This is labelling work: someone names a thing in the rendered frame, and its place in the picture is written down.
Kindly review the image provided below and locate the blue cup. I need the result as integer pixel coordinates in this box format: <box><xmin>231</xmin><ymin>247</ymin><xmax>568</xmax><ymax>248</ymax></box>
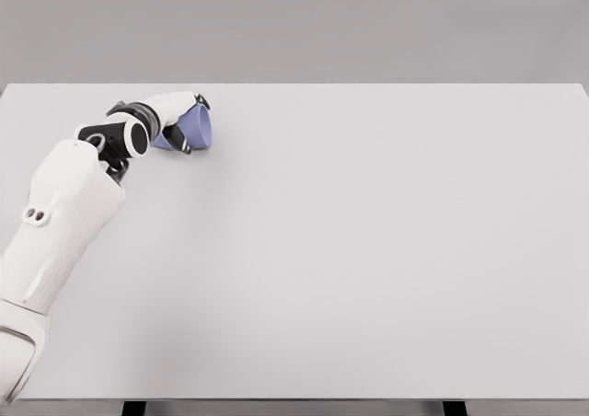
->
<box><xmin>149</xmin><ymin>103</ymin><xmax>215</xmax><ymax>152</ymax></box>

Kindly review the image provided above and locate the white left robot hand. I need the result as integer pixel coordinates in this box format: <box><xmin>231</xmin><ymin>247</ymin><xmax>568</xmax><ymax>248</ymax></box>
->
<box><xmin>145</xmin><ymin>91</ymin><xmax>214</xmax><ymax>156</ymax></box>

